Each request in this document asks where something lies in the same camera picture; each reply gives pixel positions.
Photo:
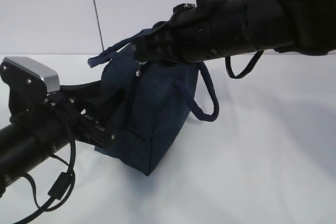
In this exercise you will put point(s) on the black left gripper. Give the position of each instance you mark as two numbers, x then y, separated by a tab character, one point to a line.
85	109

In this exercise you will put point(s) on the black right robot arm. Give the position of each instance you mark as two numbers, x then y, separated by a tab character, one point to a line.
222	28

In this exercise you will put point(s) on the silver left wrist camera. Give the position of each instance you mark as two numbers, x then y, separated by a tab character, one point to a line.
30	82

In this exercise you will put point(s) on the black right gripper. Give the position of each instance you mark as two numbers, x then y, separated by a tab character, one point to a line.
185	39

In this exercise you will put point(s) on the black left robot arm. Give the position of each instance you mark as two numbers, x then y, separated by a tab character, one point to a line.
41	126

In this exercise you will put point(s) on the navy blue lunch bag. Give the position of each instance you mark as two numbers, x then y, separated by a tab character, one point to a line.
157	101

